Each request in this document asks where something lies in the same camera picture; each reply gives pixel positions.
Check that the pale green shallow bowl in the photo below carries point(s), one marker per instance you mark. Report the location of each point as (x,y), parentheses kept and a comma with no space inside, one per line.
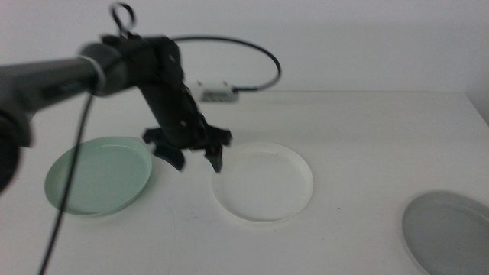
(111,179)

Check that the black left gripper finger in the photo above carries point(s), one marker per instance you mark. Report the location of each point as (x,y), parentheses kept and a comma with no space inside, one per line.
(172,156)
(217,158)

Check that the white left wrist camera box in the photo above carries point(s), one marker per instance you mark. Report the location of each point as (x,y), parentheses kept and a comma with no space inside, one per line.
(217,94)

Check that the grey shallow bowl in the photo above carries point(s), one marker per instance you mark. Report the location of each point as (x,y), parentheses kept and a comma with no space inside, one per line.
(451,237)

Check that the white shallow bowl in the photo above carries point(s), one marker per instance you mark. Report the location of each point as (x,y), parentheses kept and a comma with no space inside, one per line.
(263,183)

